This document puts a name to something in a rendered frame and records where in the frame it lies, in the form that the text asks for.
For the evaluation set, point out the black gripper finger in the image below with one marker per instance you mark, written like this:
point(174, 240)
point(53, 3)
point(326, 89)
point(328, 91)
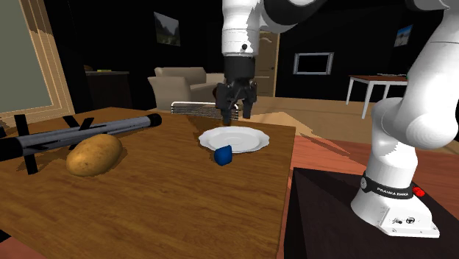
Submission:
point(247, 107)
point(226, 111)

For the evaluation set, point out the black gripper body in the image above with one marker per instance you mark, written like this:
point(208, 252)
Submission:
point(239, 73)

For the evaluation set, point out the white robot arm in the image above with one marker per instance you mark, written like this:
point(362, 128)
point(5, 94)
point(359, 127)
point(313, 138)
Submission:
point(398, 118)

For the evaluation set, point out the wooden door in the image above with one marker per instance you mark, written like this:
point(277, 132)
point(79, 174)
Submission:
point(267, 64)

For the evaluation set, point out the white scalloped plate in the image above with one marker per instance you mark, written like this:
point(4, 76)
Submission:
point(236, 139)

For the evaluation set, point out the metal slatted chair back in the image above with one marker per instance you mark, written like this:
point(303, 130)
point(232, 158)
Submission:
point(193, 109)

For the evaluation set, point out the small blue block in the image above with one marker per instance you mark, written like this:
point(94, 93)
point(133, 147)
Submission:
point(223, 155)

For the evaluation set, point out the beige armchair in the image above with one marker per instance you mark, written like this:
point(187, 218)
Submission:
point(175, 88)

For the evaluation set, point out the wooden table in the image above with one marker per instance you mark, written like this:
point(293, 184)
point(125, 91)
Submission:
point(161, 201)

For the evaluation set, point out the dark sideboard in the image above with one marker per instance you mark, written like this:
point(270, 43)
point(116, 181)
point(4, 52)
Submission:
point(107, 89)

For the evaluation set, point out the white legged side table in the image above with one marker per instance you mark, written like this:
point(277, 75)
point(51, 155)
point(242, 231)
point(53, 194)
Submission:
point(373, 84)

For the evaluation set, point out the brown potato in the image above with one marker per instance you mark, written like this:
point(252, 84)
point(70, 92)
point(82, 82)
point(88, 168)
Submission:
point(94, 155)

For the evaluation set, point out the dark robot stand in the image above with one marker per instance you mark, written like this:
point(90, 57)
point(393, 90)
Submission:
point(330, 222)

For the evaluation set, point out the grey black toy rocket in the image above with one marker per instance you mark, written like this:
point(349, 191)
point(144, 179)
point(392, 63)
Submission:
point(71, 134)

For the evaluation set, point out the beige framed window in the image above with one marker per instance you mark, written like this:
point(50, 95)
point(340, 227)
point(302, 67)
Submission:
point(25, 61)

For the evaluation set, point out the grey framed wall screen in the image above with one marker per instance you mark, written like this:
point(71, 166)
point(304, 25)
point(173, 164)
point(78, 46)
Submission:
point(313, 63)

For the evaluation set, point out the landscape wall picture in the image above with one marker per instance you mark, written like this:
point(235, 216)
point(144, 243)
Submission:
point(166, 29)

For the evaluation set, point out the blue sky wall picture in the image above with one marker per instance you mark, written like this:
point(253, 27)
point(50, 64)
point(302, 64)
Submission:
point(403, 36)

